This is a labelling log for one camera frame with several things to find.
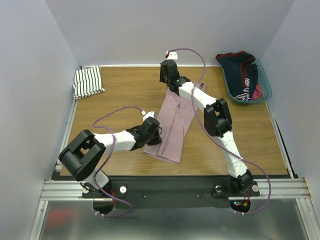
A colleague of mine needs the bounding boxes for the pink tank top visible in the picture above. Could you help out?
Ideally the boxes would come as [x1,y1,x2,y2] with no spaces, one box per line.
[143,89,195,164]

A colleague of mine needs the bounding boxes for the black white striped tank top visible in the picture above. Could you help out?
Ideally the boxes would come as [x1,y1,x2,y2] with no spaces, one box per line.
[73,65,105,100]

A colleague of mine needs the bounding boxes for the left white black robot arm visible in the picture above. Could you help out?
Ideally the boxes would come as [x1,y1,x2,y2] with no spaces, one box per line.
[58,116,162,197]

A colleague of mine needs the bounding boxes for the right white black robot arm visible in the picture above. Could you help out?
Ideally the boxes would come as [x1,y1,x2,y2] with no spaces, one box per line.
[159,59,254,195]

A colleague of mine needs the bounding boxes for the dark navy maroon garment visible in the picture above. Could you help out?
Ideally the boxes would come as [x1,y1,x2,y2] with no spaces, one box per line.
[215,51,258,101]

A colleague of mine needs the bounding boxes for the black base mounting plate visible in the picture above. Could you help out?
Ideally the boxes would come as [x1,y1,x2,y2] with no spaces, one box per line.
[83,175,260,209]

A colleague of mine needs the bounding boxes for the red garment in basket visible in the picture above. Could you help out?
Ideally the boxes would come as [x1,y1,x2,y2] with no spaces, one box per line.
[251,84,263,101]

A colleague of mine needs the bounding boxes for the teal plastic basket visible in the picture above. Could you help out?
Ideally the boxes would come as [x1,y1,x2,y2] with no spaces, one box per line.
[222,58,272,106]

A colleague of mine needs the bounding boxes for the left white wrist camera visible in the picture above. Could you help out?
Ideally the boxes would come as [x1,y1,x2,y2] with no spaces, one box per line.
[140,110,156,121]

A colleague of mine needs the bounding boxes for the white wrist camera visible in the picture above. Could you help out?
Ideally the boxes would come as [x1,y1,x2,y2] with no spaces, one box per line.
[140,110,156,121]
[165,51,179,60]

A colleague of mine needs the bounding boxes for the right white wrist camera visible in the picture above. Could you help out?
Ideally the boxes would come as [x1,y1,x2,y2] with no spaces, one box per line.
[165,51,179,60]

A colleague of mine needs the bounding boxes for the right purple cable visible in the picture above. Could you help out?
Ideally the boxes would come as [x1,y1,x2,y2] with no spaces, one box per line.
[169,48,272,216]

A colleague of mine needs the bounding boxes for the left aluminium frame rail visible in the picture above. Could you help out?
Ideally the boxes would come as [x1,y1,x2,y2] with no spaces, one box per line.
[29,65,87,240]

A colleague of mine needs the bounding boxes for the aluminium frame rail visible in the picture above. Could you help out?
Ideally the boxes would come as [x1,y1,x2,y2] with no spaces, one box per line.
[40,178,311,201]
[265,101,320,240]
[29,65,87,240]

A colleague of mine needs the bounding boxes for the front aluminium frame rail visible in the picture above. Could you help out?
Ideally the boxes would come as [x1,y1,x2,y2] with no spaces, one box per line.
[40,178,311,201]

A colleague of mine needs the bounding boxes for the right aluminium frame rail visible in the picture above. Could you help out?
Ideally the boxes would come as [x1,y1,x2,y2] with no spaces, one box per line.
[265,101,320,240]

